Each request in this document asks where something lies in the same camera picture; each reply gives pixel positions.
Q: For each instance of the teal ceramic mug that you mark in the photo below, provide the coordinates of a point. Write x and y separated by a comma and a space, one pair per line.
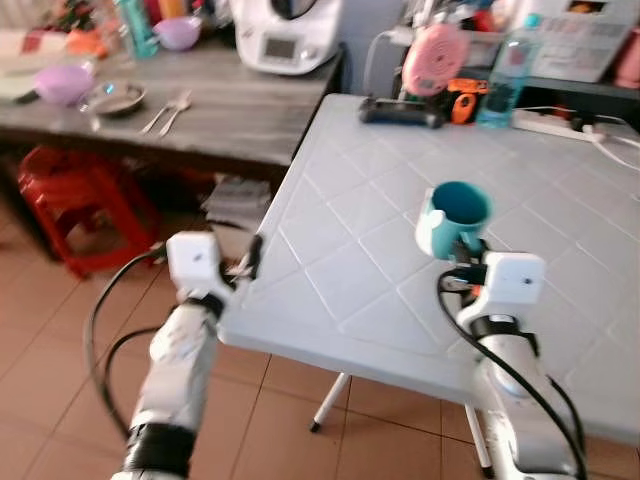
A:
452, 220

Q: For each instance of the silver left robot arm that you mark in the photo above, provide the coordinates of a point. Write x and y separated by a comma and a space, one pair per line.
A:
180, 365

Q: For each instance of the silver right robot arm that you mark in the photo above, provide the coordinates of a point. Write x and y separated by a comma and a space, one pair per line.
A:
510, 400

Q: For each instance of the grey stacked pile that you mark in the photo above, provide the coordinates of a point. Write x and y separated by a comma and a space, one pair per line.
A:
238, 205

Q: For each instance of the white plastic folding table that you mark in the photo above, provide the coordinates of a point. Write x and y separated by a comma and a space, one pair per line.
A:
400, 300

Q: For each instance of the grey wooden side table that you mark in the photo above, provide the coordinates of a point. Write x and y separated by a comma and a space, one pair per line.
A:
240, 110

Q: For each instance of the orange black tool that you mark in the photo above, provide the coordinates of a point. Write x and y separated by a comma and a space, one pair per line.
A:
465, 103

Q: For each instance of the white power strip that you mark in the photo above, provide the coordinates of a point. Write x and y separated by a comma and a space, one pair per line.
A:
555, 126

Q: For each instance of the black elongated device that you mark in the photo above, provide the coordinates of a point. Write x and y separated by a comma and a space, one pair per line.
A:
400, 113

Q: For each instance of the metal spoon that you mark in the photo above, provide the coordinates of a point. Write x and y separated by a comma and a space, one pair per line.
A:
158, 117

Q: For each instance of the clear blue water bottle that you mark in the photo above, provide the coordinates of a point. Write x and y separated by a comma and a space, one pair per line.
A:
505, 80

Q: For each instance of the red plastic stool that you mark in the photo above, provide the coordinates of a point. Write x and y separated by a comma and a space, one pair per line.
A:
75, 200

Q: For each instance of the pink round appliance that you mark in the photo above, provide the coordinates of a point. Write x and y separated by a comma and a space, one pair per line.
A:
435, 60

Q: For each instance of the metal plate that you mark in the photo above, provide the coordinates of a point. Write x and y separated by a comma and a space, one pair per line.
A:
114, 98

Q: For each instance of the white kitchen appliance with display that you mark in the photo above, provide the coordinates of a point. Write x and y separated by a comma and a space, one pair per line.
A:
285, 35

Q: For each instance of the small purple plastic bowl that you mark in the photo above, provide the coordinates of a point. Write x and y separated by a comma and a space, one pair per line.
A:
178, 34

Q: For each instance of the white grey box appliance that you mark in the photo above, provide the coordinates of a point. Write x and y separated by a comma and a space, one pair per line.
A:
590, 40

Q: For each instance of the pink plastic basket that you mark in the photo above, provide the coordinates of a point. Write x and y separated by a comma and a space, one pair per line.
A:
628, 60

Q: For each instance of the teal plastic bottle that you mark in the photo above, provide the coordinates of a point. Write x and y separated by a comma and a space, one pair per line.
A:
137, 30

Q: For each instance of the large purple plastic bowl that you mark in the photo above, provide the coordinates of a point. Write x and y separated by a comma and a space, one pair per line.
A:
63, 84

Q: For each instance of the checked folded cloth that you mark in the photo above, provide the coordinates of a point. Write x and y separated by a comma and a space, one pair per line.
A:
40, 50

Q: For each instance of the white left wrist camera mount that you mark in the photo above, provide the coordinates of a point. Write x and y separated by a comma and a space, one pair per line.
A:
196, 260

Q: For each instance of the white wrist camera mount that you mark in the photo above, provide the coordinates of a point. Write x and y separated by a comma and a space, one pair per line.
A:
196, 260
514, 283

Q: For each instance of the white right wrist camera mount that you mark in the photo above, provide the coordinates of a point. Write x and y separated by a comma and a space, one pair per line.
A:
514, 283

